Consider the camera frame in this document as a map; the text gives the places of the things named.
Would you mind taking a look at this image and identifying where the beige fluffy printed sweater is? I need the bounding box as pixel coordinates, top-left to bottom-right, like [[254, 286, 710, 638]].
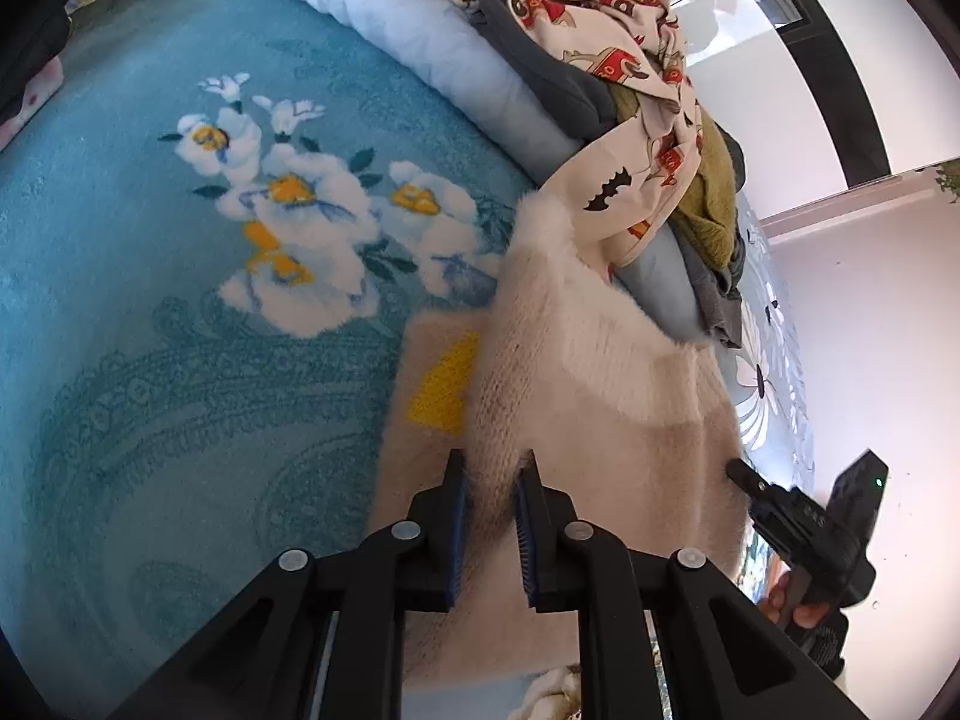
[[371, 192, 747, 689]]

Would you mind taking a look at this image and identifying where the person's right hand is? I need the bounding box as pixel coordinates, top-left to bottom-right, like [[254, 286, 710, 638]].
[[758, 569, 833, 629]]

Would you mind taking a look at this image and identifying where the olive green knit sweater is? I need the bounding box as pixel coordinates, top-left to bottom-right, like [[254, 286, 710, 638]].
[[607, 83, 737, 271]]

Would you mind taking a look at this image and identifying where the cream car print pajamas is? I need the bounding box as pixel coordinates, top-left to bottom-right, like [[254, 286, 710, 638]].
[[451, 0, 703, 275]]

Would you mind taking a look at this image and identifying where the teal floral bed blanket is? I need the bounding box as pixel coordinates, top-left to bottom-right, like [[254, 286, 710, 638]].
[[2, 0, 530, 718]]

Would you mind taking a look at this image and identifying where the white and black wardrobe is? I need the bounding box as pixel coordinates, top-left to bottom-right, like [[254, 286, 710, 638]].
[[674, 0, 958, 220]]

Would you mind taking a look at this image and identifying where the dark grey garment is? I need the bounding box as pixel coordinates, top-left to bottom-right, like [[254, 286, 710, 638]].
[[470, 0, 747, 348]]

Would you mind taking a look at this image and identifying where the light blue floral quilt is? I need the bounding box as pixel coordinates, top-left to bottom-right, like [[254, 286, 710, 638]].
[[193, 0, 820, 496]]

